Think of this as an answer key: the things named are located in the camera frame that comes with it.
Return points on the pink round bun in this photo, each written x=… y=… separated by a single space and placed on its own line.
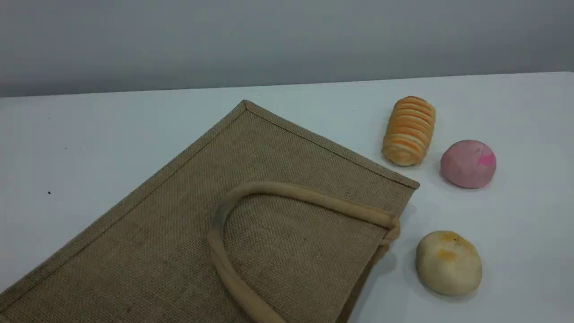
x=466 y=165

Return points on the brown jute tote bag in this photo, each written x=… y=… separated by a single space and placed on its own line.
x=179 y=251

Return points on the ridged golden bread roll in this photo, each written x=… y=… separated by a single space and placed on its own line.
x=409 y=132

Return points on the cream round bun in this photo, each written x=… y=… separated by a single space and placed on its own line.
x=448 y=264

